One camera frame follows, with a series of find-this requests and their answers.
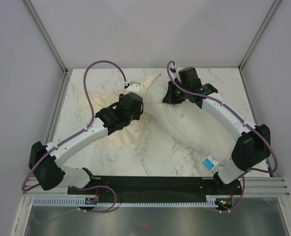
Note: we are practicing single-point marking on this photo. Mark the cream yellow pillowcase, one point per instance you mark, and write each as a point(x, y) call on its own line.
point(121, 133)

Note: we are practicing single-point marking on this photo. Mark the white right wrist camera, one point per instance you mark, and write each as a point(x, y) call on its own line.
point(175, 71)

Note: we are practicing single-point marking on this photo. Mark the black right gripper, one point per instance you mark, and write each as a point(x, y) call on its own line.
point(170, 98)

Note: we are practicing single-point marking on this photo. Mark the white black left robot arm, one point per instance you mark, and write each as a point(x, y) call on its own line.
point(47, 162)

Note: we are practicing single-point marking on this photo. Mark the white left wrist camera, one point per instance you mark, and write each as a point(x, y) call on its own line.
point(133, 87)

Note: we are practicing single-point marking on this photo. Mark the white pillow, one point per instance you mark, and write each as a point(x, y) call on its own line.
point(190, 125)

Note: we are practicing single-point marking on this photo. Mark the aluminium frame post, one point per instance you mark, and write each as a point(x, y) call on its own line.
point(45, 35)
point(263, 26)

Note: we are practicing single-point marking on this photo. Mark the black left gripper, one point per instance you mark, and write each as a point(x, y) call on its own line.
point(136, 116)

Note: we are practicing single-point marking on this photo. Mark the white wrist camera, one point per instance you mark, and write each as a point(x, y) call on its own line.
point(175, 71)
point(133, 87)

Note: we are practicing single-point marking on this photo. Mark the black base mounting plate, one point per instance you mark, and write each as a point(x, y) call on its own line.
point(141, 190)

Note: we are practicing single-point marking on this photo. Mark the aluminium front rail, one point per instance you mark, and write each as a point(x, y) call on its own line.
point(254, 187)

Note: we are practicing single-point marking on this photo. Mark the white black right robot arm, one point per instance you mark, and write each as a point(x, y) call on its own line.
point(252, 141)

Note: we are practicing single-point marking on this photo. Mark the right aluminium frame post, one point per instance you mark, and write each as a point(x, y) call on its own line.
point(263, 26)

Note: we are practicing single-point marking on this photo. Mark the left aluminium frame post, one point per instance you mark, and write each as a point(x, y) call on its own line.
point(45, 35)

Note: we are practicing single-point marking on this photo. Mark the blue white pillow label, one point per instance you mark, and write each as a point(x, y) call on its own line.
point(210, 162)

